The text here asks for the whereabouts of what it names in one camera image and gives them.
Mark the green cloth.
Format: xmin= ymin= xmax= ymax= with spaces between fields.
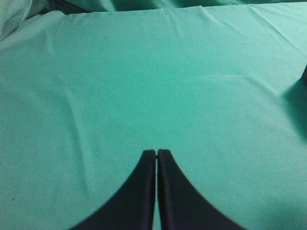
xmin=0 ymin=2 xmax=307 ymax=230

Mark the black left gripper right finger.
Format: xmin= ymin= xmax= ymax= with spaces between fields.
xmin=157 ymin=149 xmax=243 ymax=230

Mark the dark blue cube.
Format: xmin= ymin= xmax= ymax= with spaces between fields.
xmin=301 ymin=66 xmax=307 ymax=84

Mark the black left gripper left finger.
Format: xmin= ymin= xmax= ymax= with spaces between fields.
xmin=72 ymin=150 xmax=156 ymax=230

